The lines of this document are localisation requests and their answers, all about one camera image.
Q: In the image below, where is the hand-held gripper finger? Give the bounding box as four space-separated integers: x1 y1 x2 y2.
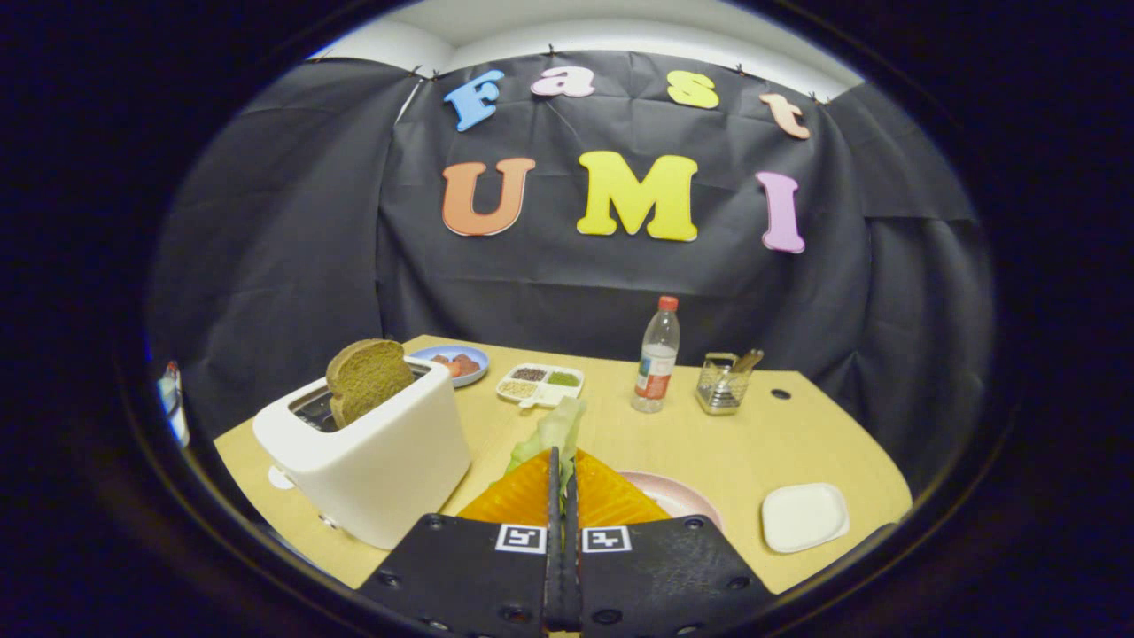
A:
563 447 776 638
359 447 568 638

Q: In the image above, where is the green lettuce leaf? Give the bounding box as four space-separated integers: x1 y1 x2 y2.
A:
505 396 587 479

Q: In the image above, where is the round-topped brown toast slice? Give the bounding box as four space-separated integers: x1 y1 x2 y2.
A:
325 338 416 430

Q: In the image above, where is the pink plate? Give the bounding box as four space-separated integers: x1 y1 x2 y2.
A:
617 471 725 533

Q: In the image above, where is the white divided seed dish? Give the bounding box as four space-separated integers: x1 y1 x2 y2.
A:
496 363 586 410

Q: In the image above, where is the white toaster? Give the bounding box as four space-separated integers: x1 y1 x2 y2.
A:
252 356 472 550

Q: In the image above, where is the clear plastic bottle red cap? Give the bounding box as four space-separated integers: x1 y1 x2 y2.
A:
631 296 681 414

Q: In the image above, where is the blue plate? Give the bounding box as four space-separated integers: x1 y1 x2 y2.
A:
409 345 490 388

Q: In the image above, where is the white square plate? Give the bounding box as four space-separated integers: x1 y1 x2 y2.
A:
760 483 851 555

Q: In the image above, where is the black backdrop cloth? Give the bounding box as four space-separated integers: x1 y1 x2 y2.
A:
146 49 995 497

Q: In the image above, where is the metal wire basket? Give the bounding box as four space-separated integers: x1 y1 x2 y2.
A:
695 352 752 416

